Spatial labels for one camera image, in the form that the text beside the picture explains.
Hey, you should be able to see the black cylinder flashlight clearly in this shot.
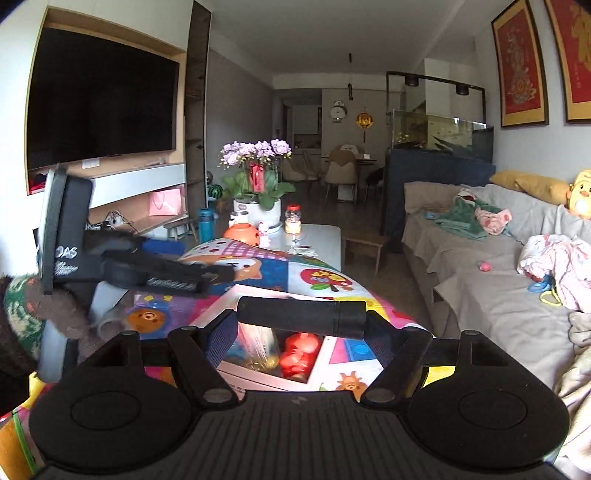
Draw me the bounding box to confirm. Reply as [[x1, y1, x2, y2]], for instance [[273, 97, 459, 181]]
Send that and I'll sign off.
[[238, 297, 367, 340]]

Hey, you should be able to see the red plastic toy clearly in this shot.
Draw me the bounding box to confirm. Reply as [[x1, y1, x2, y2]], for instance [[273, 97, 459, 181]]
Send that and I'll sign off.
[[280, 333, 322, 382]]

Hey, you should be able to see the small wooden stool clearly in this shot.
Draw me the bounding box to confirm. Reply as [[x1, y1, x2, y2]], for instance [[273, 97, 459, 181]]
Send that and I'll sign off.
[[163, 217, 198, 242]]

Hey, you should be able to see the colourful cartoon play mat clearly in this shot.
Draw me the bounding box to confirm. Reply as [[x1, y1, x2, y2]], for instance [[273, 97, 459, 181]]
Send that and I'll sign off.
[[1, 238, 416, 479]]

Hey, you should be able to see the pink paper bag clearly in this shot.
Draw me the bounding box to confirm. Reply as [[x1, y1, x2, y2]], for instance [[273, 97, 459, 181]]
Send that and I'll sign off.
[[148, 187, 182, 217]]

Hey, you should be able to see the white tv cabinet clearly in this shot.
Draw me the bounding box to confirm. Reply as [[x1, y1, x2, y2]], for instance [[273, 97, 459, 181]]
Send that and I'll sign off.
[[39, 1, 193, 211]]

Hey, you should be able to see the pink cardboard box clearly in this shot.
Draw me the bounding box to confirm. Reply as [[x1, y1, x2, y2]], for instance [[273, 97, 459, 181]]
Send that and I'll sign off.
[[214, 322, 389, 398]]

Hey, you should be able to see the blue water bottle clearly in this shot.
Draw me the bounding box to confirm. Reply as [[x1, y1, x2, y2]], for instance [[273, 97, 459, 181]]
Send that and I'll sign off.
[[197, 208, 215, 243]]

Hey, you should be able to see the grey sofa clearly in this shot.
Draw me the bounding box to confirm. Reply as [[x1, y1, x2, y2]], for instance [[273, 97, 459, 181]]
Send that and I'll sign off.
[[400, 179, 591, 480]]

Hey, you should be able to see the orange round bowl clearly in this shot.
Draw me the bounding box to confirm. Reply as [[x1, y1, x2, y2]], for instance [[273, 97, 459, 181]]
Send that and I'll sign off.
[[223, 223, 260, 247]]

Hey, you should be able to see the potted pink orchid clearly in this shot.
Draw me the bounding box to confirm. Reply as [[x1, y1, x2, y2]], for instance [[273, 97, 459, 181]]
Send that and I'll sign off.
[[218, 139, 296, 228]]

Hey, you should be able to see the green cloth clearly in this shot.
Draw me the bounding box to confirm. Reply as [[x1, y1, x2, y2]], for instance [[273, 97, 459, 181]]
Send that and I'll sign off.
[[425, 190, 488, 241]]

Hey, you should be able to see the black television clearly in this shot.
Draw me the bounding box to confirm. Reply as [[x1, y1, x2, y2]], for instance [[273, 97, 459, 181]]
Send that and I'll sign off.
[[27, 28, 178, 169]]

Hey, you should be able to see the pink pig plush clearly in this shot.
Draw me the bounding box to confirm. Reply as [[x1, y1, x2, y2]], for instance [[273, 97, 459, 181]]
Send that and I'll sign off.
[[475, 208, 513, 236]]

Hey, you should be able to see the red-lid glass jar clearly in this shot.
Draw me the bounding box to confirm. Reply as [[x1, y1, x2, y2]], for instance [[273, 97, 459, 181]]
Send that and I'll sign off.
[[284, 204, 301, 236]]

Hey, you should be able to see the pink white clothes pile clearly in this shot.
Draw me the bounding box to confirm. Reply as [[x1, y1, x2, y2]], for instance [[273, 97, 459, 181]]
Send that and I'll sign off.
[[516, 234, 591, 313]]

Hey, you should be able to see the dining chair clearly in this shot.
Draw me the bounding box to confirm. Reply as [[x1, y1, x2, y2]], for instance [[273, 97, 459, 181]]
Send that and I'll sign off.
[[325, 149, 358, 203]]

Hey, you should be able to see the yellow cushion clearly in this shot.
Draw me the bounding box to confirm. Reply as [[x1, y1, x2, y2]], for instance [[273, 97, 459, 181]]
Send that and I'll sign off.
[[490, 170, 570, 205]]

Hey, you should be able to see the yellow duck plush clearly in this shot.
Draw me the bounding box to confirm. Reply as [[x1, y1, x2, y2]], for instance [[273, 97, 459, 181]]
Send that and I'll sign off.
[[567, 169, 591, 220]]

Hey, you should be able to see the fish tank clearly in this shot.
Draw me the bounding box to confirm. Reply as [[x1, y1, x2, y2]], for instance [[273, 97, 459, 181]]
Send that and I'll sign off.
[[386, 70, 494, 163]]

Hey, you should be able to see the red framed picture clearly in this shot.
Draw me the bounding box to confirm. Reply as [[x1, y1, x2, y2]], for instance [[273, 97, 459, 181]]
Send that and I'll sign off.
[[491, 0, 549, 128], [544, 0, 591, 123]]

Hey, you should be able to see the wall clock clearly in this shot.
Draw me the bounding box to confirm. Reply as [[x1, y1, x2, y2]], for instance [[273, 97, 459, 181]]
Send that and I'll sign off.
[[329, 101, 348, 123]]

